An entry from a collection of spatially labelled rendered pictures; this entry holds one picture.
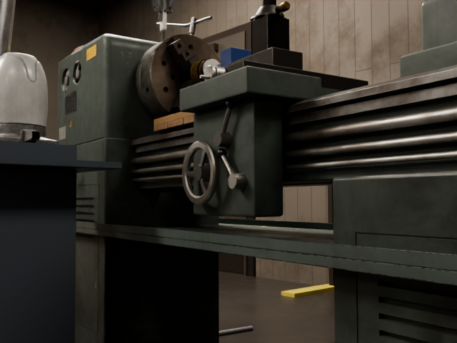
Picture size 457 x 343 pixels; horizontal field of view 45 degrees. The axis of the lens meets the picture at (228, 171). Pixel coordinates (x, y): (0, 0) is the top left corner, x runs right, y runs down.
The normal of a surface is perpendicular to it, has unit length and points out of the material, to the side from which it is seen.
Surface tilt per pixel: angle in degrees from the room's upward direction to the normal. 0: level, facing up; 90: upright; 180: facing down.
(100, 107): 90
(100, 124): 90
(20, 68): 70
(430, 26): 90
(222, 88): 90
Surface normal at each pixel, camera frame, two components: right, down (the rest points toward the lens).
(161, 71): 0.56, -0.04
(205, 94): -0.83, -0.03
